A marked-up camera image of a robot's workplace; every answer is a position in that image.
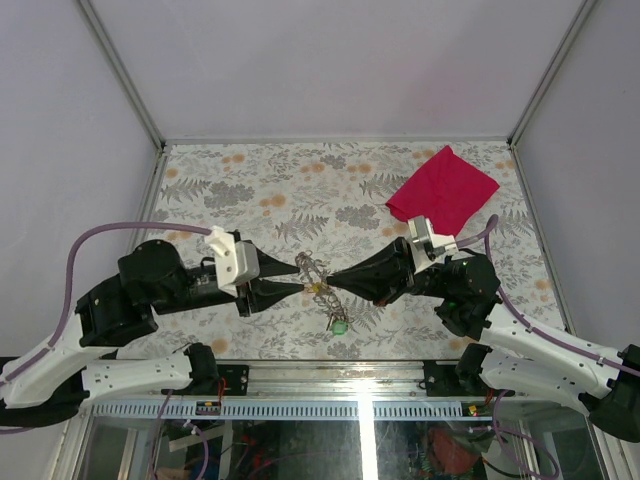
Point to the metal ring key organizer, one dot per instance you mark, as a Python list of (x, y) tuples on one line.
[(314, 271)]

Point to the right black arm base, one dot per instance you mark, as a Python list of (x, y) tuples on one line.
[(456, 379)]

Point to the green key tag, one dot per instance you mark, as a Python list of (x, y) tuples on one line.
[(339, 328)]

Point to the aluminium front rail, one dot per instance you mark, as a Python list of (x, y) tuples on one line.
[(308, 390)]

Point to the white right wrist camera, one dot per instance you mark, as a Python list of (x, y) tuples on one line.
[(426, 245)]

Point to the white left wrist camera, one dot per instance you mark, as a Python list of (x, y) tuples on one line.
[(236, 262)]

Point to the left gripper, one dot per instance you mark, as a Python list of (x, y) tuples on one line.
[(268, 292)]

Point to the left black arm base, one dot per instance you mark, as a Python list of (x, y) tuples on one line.
[(207, 377)]

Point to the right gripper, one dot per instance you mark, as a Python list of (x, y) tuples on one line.
[(382, 278)]

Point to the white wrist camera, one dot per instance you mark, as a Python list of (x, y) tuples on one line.
[(426, 245), (236, 262)]

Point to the magenta folded cloth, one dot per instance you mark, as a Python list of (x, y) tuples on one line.
[(447, 190)]

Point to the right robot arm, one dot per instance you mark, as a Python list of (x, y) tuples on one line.
[(509, 352)]

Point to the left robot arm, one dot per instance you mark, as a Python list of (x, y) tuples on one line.
[(77, 366)]

